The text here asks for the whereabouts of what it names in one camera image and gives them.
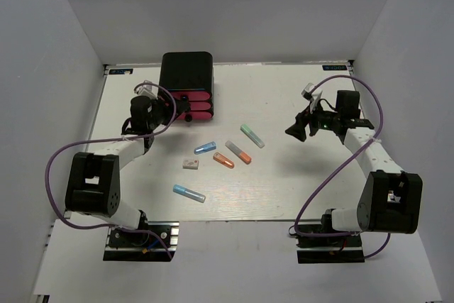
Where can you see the pink drawer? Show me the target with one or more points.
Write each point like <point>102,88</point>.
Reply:
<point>200,105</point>
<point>195,116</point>
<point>192,96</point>

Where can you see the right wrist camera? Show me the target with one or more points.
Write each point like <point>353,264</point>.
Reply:
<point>312,93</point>

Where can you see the white staples box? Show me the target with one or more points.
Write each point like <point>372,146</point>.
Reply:
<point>190,164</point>

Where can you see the orange highlighter pen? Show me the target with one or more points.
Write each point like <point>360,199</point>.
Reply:
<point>238,152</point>

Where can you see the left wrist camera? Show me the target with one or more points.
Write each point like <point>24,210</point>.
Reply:
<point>145,90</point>

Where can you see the blue table label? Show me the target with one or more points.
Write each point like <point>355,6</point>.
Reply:
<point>127,71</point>
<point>334,67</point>

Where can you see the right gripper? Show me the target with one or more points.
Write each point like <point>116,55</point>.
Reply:
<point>298,130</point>

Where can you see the left blue table label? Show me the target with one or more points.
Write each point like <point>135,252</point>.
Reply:
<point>127,71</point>

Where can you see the long blue highlighter pen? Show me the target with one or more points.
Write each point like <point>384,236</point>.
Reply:
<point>180,190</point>

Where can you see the green highlighter pen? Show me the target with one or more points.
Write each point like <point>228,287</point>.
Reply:
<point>252,135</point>

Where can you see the right blue table label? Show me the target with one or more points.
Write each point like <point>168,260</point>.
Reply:
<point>334,67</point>

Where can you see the black drawer cabinet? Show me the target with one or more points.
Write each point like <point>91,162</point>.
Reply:
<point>188,71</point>

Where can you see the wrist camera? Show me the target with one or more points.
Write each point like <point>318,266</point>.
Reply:
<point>312,93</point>
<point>145,90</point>

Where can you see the pink bottom drawer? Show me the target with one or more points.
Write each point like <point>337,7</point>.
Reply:
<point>195,116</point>

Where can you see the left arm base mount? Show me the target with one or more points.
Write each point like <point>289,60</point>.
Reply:
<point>124,246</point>

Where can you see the short blue correction tape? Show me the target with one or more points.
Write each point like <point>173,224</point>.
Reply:
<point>207,147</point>

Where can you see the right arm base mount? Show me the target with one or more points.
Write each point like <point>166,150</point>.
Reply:
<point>331,250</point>

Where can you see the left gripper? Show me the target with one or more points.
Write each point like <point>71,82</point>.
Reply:
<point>168,109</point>

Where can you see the short orange correction tape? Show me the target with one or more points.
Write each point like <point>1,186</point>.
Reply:
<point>222,159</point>

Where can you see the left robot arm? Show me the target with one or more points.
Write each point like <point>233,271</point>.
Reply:
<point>94,186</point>

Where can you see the pink top drawer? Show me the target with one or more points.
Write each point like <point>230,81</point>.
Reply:
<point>192,96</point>

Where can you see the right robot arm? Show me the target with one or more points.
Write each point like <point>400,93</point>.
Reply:
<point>391,198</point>

